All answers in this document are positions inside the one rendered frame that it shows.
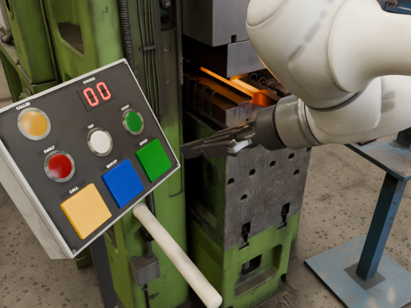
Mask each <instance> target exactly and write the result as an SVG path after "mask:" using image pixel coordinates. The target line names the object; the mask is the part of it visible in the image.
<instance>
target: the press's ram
mask: <svg viewBox="0 0 411 308"><path fill-rule="evenodd" d="M249 3H250V0H180V9H181V28H182V34H183V35H186V36H188V37H191V38H193V39H195V40H197V41H200V42H202V43H205V44H206V45H209V46H212V47H214V46H220V45H225V44H229V43H231V41H233V42H241V41H244V40H249V36H248V33H247V30H246V18H247V8H248V4H249Z"/></svg>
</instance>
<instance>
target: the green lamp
mask: <svg viewBox="0 0 411 308"><path fill-rule="evenodd" d="M125 123H126V125H127V127H128V128H129V129H130V130H131V131H134V132H137V131H139V130H140V129H141V127H142V121H141V118H140V116H139V115H138V114H137V113H135V112H129V113H128V114H127V115H126V117H125Z"/></svg>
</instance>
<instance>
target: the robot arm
mask: <svg viewBox="0 0 411 308"><path fill-rule="evenodd" d="M246 30H247V33H248V36H249V39H250V42H251V44H252V46H253V48H254V50H255V52H256V54H257V55H258V57H259V58H260V60H261V61H262V63H263V64H264V65H265V66H266V67H267V69H268V70H269V71H270V73H271V74H272V75H273V76H274V77H275V78H276V79H277V80H278V81H279V82H280V83H281V84H282V85H283V86H284V87H285V88H286V89H287V90H288V91H289V92H290V93H291V94H293V95H290V96H287V97H284V98H281V99H280V100H279V101H278V102H277V104H275V105H272V106H269V107H266V108H263V109H261V110H260V111H259V112H258V113H257V115H256V118H253V119H251V120H248V121H246V122H243V123H240V124H238V125H234V126H232V127H229V128H227V129H224V130H221V131H218V132H217V134H216V135H212V136H211V137H210V138H209V137H205V138H203V139H199V140H196V141H192V142H188V143H185V144H183V145H182V146H180V149H181V151H182V153H183V155H184V157H185V159H186V160H188V159H191V158H195V157H199V156H203V155H204V156H205V158H216V157H222V156H233V157H237V156H239V155H240V150H241V149H245V148H249V149H251V148H255V147H257V146H258V145H259V144H260V145H262V146H263V147H265V148H266V149H267V150H270V151H275V150H280V149H285V148H289V149H291V150H300V149H307V148H309V147H314V146H321V145H324V144H351V143H357V142H363V141H369V140H373V139H377V138H382V137H384V136H388V135H391V134H394V133H397V132H400V131H402V130H405V129H407V128H410V127H411V15H402V14H395V13H388V12H385V11H383V10H382V9H381V7H380V5H379V3H378V2H377V1H376V0H250V3H249V4H248V8H247V18H246Z"/></svg>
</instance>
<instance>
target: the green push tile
mask: <svg viewBox="0 0 411 308"><path fill-rule="evenodd" d="M134 154H135V156H136V158H137V159H138V161H139V163H140V165H141V167H142V169H143V171H144V172H145V174H146V176H147V178H148V180H149V181H150V183H152V182H154V181H155V180H156V179H157V178H158V177H159V176H161V175H162V174H163V173H165V172H166V171H167V170H168V169H169V168H170V167H172V164H171V163H170V161H169V159H168V157H167V155H166V153H165V151H164V149H163V147H162V146H161V144H160V141H159V140H158V138H156V139H153V140H152V141H150V142H149V143H148V144H146V145H145V146H144V147H142V148H140V149H139V150H138V151H136V152H135V153H134Z"/></svg>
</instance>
